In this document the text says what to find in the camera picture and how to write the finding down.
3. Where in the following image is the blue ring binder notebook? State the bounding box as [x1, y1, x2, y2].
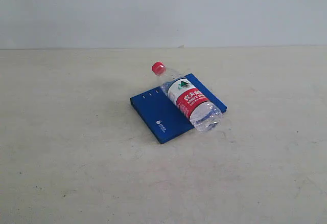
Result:
[130, 73, 228, 145]

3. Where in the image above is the clear plastic water bottle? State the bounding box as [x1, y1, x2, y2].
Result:
[152, 62, 222, 132]

